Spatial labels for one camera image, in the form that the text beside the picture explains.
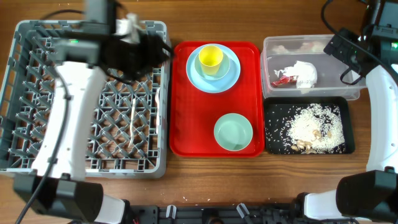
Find cream plastic fork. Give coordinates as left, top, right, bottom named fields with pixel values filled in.
left=128, top=98, right=136, bottom=147

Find cream plastic spoon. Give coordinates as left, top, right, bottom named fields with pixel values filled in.
left=155, top=87, right=160, bottom=113

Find white napkin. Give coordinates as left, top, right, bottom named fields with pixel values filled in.
left=274, top=61, right=318, bottom=88

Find red snack wrapper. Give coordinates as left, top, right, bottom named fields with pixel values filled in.
left=271, top=75, right=297, bottom=87

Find yellow plastic cup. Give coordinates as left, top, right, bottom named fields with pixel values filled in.
left=198, top=45, right=223, bottom=75

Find rice and food scraps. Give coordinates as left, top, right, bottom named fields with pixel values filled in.
left=265, top=103, right=346, bottom=154

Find light blue bowl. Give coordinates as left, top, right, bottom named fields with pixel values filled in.
left=195, top=53, right=230, bottom=81

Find green bowl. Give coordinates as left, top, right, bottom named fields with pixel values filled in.
left=213, top=113, right=253, bottom=152

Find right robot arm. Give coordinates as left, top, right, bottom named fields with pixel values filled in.
left=290, top=1, right=397, bottom=223

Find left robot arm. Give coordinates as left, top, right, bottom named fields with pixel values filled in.
left=13, top=1, right=174, bottom=223

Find grey plastic dishwasher rack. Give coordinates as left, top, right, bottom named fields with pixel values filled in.
left=1, top=20, right=170, bottom=179

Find clear plastic bin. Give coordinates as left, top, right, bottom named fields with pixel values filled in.
left=261, top=34, right=366, bottom=100

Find red plastic tray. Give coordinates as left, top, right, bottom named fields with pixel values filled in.
left=169, top=41, right=265, bottom=157

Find light blue plate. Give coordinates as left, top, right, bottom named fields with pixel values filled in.
left=186, top=44, right=241, bottom=93

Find black plastic tray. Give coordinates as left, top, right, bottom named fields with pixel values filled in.
left=264, top=96, right=355, bottom=155

